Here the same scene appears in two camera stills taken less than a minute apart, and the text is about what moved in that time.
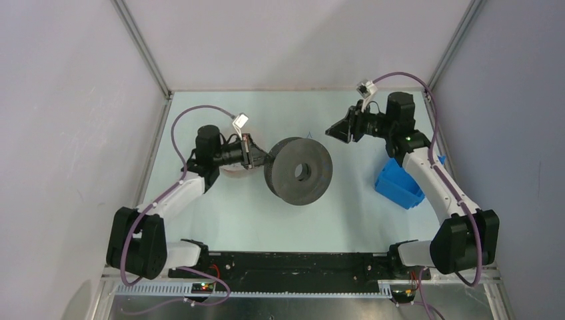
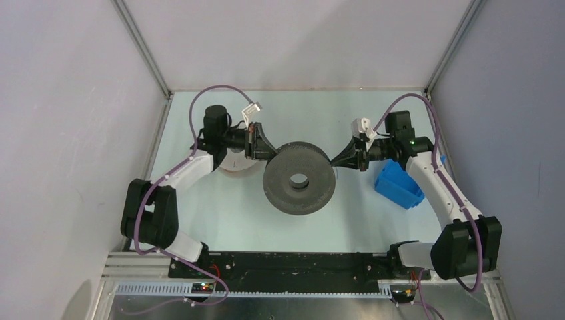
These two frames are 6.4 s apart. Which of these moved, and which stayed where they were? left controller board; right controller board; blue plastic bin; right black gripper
Moved: right black gripper
Stayed: blue plastic bin; right controller board; left controller board
